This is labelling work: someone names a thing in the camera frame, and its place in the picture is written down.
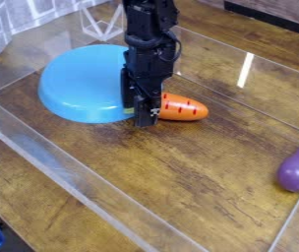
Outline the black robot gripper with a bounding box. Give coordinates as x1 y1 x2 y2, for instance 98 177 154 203
119 44 177 127

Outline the orange toy carrot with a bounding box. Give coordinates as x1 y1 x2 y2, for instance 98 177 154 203
158 93 208 121

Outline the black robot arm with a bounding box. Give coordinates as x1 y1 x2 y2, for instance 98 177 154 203
119 0 182 127

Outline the blue upturned bowl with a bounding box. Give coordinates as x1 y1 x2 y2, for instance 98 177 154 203
37 44 133 124

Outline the white curtain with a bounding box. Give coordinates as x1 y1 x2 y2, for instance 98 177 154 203
0 0 109 53

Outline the clear acrylic enclosure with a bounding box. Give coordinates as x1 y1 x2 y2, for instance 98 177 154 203
0 0 299 252

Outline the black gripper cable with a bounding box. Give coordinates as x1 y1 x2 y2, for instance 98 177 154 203
158 29 184 63

